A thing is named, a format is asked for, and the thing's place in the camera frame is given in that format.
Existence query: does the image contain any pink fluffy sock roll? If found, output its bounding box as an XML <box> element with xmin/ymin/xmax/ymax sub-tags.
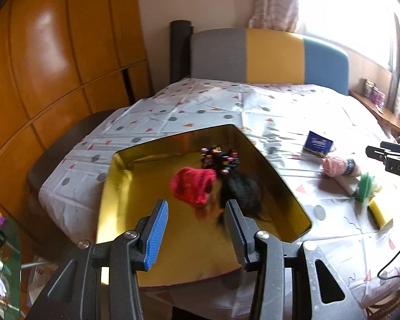
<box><xmin>322</xmin><ymin>157</ymin><xmax>359</xmax><ymax>178</ymax></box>

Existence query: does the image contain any black wig with colourful beads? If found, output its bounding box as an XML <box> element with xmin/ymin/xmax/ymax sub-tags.
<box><xmin>201</xmin><ymin>145</ymin><xmax>263</xmax><ymax>227</ymax></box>

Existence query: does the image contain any red knitted hat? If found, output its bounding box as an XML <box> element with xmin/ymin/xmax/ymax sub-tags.
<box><xmin>170</xmin><ymin>167</ymin><xmax>217</xmax><ymax>208</ymax></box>

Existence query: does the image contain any green mesh scrubber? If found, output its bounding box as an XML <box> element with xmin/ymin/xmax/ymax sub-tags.
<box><xmin>355</xmin><ymin>173</ymin><xmax>374</xmax><ymax>202</ymax></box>

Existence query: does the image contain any wooden side desk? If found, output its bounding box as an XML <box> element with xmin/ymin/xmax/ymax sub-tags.
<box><xmin>349</xmin><ymin>90</ymin><xmax>400</xmax><ymax>134</ymax></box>

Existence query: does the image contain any yellow sponge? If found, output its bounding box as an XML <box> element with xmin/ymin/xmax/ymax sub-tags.
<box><xmin>368</xmin><ymin>196</ymin><xmax>393</xmax><ymax>229</ymax></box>

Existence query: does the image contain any blue tissue packet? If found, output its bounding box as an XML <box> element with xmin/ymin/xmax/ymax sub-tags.
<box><xmin>303</xmin><ymin>131</ymin><xmax>333</xmax><ymax>157</ymax></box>

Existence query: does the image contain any patterned white bed sheet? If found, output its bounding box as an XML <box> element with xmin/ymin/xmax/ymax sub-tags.
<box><xmin>39</xmin><ymin>79</ymin><xmax>400</xmax><ymax>319</ymax></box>

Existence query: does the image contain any red box with gold interior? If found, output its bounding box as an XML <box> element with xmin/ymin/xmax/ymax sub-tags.
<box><xmin>95</xmin><ymin>123</ymin><xmax>313</xmax><ymax>288</ymax></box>

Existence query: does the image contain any grey yellow blue headboard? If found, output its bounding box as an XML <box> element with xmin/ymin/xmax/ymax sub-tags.
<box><xmin>191</xmin><ymin>28</ymin><xmax>349</xmax><ymax>95</ymax></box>

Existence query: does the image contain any floral curtain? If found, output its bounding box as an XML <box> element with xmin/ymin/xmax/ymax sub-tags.
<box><xmin>248</xmin><ymin>0</ymin><xmax>299</xmax><ymax>33</ymax></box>

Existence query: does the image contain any black cable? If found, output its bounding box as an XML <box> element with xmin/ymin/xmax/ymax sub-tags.
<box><xmin>376</xmin><ymin>233</ymin><xmax>400</xmax><ymax>281</ymax></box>

